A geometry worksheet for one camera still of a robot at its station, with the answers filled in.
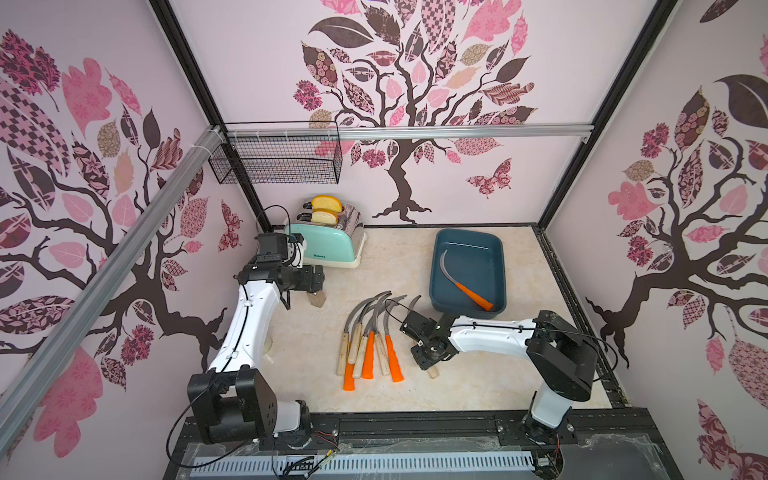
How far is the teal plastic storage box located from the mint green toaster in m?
0.30

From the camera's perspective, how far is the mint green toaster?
0.99m

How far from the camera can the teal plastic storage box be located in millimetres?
969
